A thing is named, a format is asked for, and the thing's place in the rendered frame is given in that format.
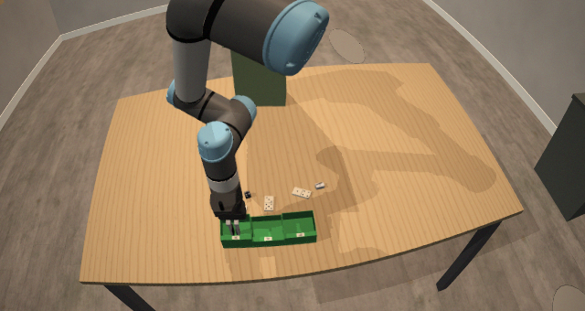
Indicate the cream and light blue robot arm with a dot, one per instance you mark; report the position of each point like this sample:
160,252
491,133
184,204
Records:
279,34

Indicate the green three-compartment bin rack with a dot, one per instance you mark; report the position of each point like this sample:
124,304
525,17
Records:
298,228

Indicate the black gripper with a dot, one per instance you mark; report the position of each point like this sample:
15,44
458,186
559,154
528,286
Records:
225,205

